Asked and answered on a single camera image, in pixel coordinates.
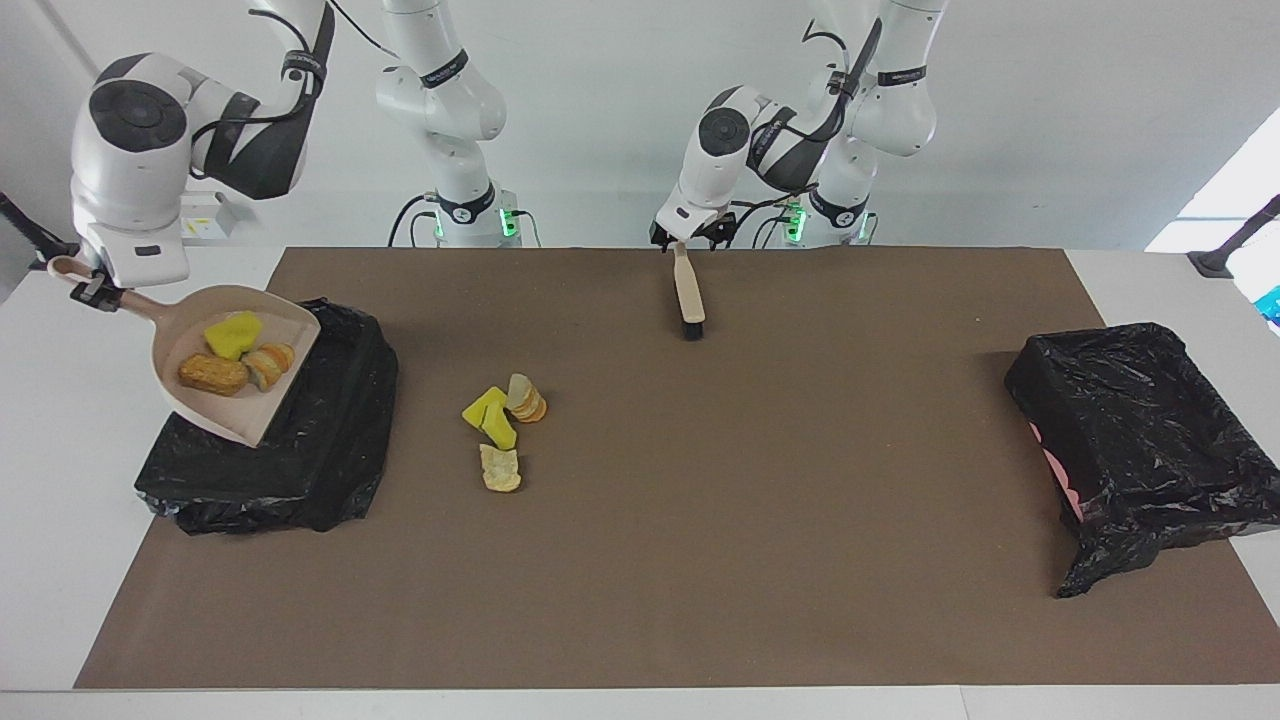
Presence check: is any beige hand brush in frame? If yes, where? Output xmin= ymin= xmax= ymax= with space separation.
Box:
xmin=672 ymin=241 xmax=707 ymax=341

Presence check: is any brown bread bun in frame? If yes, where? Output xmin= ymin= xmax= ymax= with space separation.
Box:
xmin=178 ymin=354 xmax=250 ymax=397

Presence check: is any notched yellow green sponge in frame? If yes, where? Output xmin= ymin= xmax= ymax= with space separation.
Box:
xmin=204 ymin=311 xmax=265 ymax=361

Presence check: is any beige plastic dustpan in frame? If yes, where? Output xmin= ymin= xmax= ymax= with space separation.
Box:
xmin=47 ymin=256 xmax=322 ymax=448

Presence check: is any yellow sponge wedge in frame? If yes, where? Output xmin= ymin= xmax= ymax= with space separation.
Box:
xmin=461 ymin=386 xmax=509 ymax=431

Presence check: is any pale torn croissant piece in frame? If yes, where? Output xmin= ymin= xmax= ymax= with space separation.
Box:
xmin=479 ymin=443 xmax=523 ymax=493

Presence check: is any black bag lined bin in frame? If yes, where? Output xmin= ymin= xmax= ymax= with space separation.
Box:
xmin=134 ymin=297 xmax=399 ymax=536

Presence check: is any pink bin with black bag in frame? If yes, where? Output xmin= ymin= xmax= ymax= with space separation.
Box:
xmin=1004 ymin=321 xmax=1280 ymax=599

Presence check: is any brown table mat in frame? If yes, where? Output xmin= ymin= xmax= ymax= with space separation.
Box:
xmin=75 ymin=247 xmax=1280 ymax=691

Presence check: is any black camera stand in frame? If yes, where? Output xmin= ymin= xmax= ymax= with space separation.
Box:
xmin=1188 ymin=195 xmax=1280 ymax=279
xmin=0 ymin=190 xmax=81 ymax=271

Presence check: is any white wall socket box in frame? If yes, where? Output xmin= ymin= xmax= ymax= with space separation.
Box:
xmin=180 ymin=192 xmax=239 ymax=241

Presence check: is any black base cable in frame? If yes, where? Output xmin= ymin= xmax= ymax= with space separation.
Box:
xmin=388 ymin=193 xmax=441 ymax=248

